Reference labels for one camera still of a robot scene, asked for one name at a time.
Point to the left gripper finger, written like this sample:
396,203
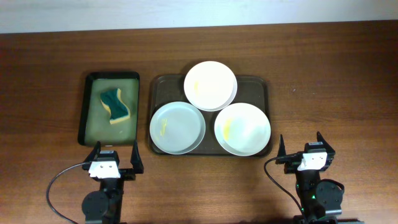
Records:
136,160
94,153

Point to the green and yellow sponge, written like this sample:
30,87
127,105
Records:
114,105

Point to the white plate yellow stain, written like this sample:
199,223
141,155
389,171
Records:
242,129

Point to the small black water tray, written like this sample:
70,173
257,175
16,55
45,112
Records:
94,121

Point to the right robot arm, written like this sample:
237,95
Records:
320,199

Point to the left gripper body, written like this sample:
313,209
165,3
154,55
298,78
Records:
127,175

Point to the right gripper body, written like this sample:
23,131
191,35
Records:
291,167

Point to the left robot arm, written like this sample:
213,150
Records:
105,205

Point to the large brown serving tray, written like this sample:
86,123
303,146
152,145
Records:
169,88

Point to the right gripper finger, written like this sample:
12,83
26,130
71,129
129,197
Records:
281,150
327,147

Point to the pinkish white plate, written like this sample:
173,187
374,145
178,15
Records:
210,86

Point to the pale grey plate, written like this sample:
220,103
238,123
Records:
177,128

